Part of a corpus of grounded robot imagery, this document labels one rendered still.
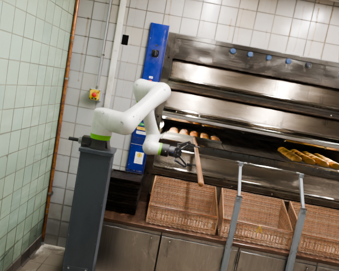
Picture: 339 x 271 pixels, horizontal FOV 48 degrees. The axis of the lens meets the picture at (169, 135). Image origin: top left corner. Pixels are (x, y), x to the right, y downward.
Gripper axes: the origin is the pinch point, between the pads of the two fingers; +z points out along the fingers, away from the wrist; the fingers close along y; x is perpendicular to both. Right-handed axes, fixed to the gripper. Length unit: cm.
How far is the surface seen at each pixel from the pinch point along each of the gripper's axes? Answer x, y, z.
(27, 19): 29, -71, -124
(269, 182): -59, 21, 71
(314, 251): -11, 58, 104
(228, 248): 0, 64, 37
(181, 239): -6, 66, 1
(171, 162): -59, 20, -17
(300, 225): 0, 36, 85
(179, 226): -11, 58, -1
